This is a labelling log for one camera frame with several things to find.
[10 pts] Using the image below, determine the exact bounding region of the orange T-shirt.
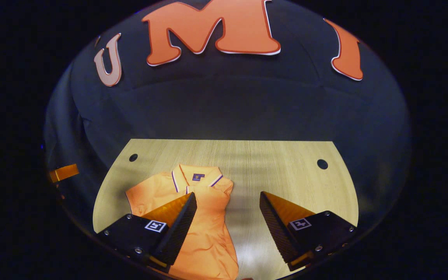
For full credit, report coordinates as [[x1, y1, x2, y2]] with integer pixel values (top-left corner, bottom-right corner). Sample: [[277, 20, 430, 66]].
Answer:
[[125, 163, 240, 280]]

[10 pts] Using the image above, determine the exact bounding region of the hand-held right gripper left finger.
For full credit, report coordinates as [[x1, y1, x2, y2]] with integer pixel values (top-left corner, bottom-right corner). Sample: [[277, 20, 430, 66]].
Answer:
[[96, 192, 198, 273]]

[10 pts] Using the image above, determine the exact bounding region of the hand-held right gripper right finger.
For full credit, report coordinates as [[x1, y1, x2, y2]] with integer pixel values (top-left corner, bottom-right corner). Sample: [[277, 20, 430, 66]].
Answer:
[[259, 191, 359, 272]]

